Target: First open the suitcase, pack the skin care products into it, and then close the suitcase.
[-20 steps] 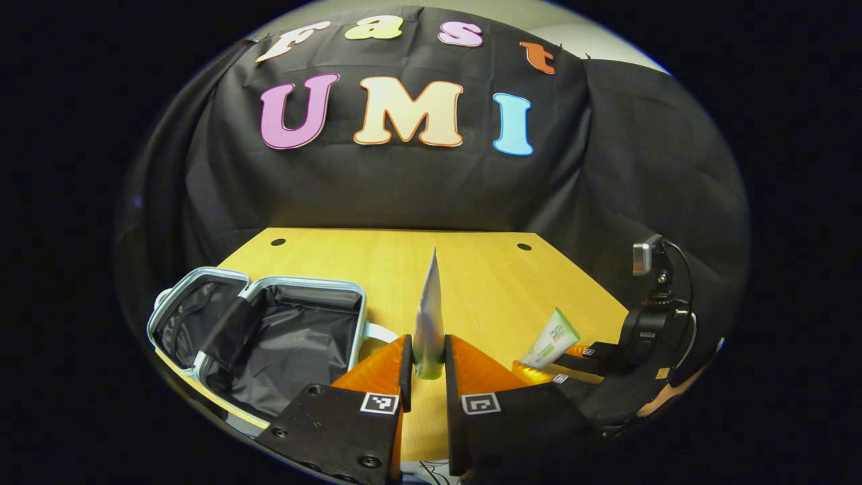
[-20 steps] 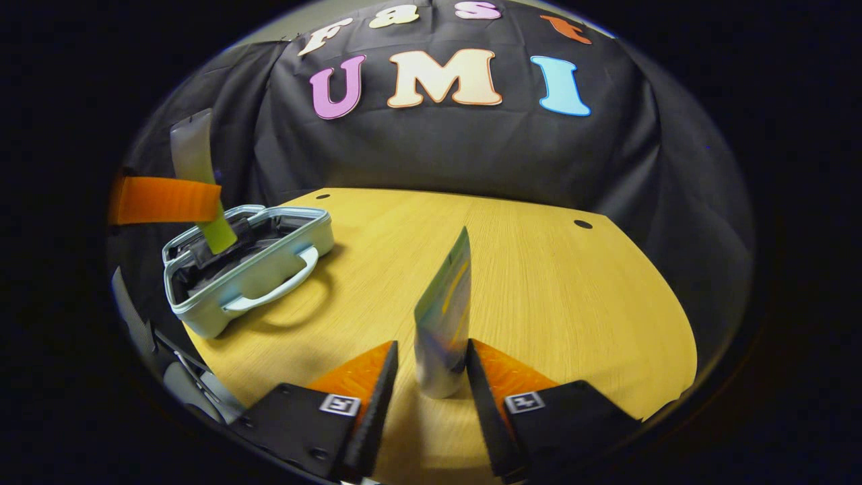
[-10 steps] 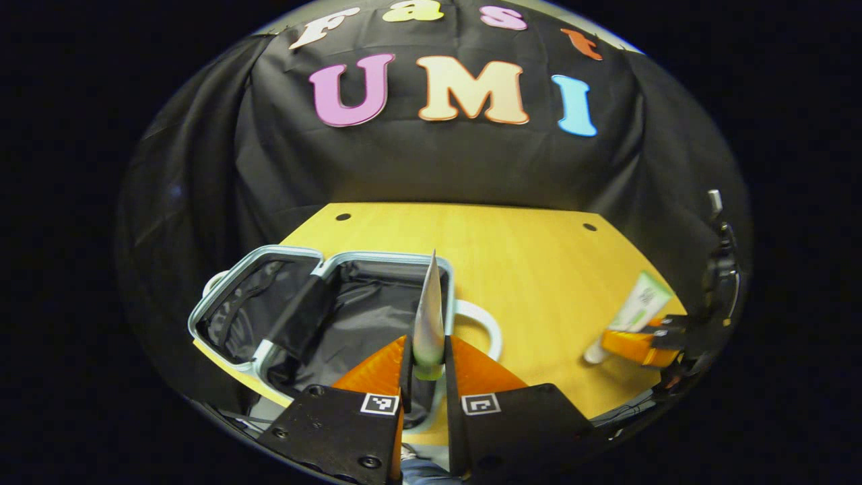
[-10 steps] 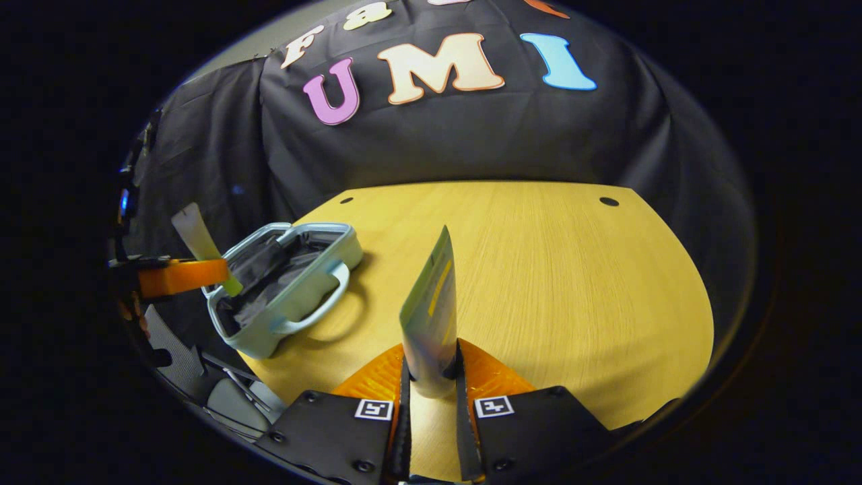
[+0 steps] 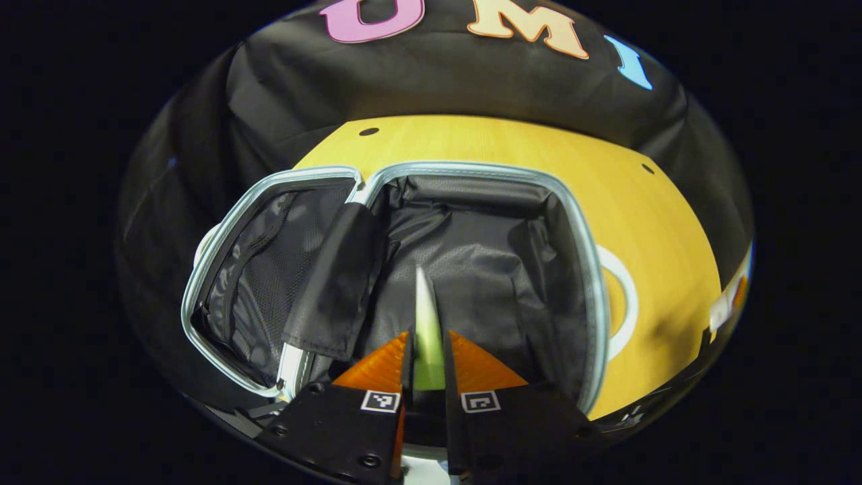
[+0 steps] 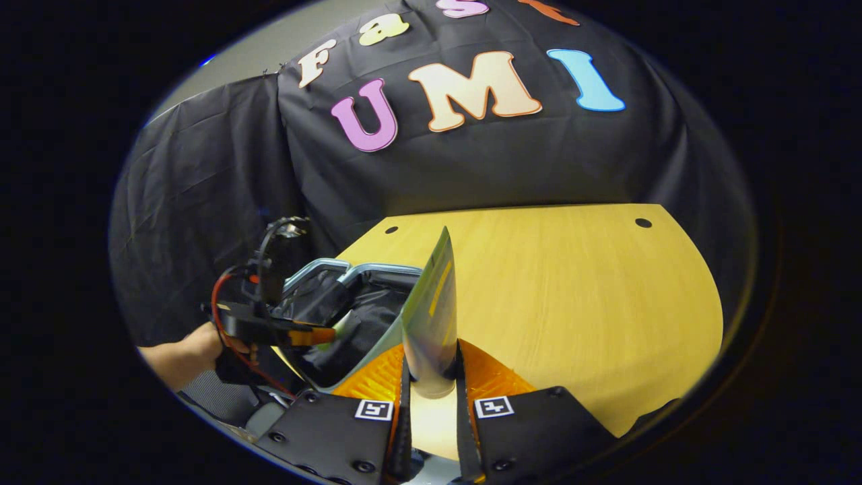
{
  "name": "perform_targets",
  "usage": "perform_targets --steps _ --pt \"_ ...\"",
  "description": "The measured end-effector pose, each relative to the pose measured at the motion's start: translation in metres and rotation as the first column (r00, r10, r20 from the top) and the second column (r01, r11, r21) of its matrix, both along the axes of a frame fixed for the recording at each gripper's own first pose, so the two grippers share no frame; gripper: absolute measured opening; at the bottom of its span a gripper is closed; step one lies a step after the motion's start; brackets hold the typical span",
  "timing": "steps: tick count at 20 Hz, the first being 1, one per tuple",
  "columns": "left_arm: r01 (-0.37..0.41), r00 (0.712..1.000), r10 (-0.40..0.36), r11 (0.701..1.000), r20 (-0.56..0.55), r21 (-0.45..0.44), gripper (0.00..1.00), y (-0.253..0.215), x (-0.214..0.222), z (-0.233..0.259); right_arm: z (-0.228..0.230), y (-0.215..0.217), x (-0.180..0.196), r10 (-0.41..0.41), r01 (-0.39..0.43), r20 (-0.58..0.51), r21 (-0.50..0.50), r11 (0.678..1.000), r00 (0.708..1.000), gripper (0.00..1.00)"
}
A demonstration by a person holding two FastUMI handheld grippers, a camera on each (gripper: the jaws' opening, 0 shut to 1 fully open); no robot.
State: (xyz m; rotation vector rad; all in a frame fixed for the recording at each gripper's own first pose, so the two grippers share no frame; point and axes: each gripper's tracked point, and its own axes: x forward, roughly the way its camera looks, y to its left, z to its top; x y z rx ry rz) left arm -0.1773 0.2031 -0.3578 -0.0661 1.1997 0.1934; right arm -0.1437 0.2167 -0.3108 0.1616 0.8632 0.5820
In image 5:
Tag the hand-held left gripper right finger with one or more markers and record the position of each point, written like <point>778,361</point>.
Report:
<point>450,377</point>

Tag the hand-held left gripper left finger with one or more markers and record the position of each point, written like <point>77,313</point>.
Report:
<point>408,364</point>

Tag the light blue suitcase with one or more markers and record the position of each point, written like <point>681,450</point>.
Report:
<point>485,269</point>

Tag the black backdrop cloth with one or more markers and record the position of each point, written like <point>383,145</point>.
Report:
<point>471,87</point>

